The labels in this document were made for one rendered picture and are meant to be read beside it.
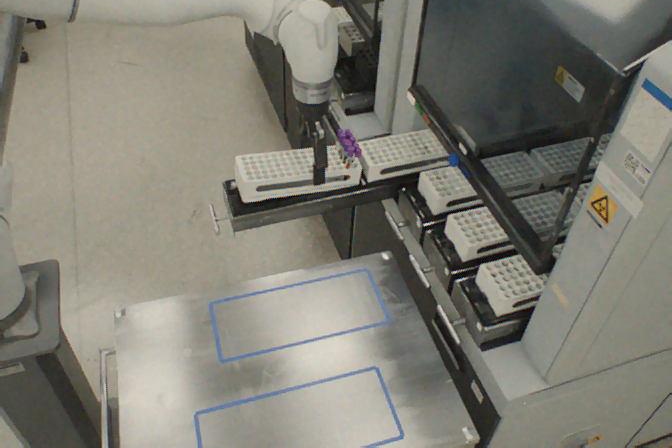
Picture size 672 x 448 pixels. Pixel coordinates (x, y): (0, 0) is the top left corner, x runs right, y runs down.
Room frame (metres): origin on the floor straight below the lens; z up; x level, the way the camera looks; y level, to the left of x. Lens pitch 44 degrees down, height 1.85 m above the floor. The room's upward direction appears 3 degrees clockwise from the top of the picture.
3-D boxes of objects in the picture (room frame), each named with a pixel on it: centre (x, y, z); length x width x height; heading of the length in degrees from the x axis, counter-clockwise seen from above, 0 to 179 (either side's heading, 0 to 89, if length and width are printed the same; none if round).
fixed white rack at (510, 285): (0.84, -0.47, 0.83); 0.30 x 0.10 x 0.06; 111
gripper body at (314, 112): (1.13, 0.06, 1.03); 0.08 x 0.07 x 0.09; 21
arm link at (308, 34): (1.14, 0.07, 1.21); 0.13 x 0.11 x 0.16; 26
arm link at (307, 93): (1.13, 0.06, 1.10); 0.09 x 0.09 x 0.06
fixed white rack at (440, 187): (1.13, -0.36, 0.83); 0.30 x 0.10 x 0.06; 111
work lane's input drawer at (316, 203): (1.17, -0.03, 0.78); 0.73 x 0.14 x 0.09; 111
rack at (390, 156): (1.23, -0.20, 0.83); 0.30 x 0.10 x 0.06; 111
